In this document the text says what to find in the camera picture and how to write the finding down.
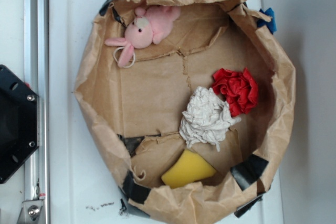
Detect crumpled white paper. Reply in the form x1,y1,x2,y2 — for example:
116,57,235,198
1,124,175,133
179,87,241,152

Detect yellow sponge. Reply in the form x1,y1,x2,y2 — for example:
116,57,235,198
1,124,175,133
161,150,216,188

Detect aluminium frame rail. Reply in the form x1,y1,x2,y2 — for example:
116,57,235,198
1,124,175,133
24,0,50,223

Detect crumpled red paper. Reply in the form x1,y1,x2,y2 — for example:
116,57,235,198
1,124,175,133
212,68,259,117

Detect metal corner bracket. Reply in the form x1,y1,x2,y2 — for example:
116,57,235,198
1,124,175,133
16,200,46,224

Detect brown paper bag bin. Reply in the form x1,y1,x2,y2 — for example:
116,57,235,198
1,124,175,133
75,0,296,223

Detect white plastic tray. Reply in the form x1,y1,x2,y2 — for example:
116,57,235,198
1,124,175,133
48,0,285,224

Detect pink plush bunny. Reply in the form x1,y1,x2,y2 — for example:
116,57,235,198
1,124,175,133
104,5,181,68

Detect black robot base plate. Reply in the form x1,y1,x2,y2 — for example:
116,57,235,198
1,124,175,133
0,65,38,184

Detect blue tape piece right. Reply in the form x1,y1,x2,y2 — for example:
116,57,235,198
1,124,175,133
257,7,277,35

